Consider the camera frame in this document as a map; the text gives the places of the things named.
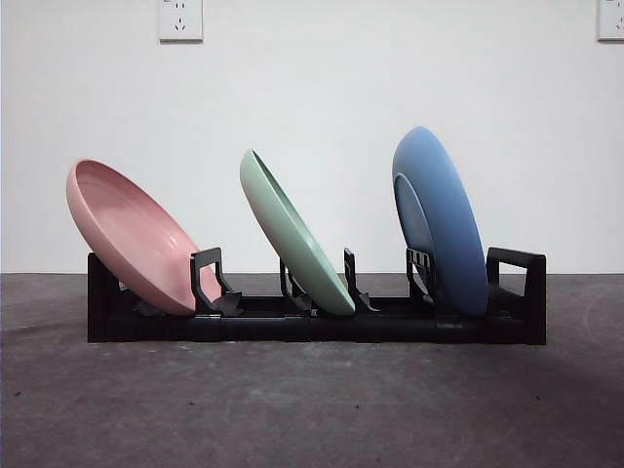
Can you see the blue plate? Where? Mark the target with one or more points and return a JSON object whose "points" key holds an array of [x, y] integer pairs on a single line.
{"points": [[453, 205]]}

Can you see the pink plate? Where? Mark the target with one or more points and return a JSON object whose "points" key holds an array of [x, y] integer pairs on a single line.
{"points": [[122, 209]]}

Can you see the white wall socket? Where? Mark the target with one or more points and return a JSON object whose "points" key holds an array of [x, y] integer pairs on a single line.
{"points": [[612, 19], [180, 19]]}

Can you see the green plate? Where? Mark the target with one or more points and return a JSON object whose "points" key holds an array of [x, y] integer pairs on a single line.
{"points": [[287, 234]]}

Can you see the black plate rack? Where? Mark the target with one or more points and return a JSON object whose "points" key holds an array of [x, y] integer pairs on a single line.
{"points": [[292, 334]]}

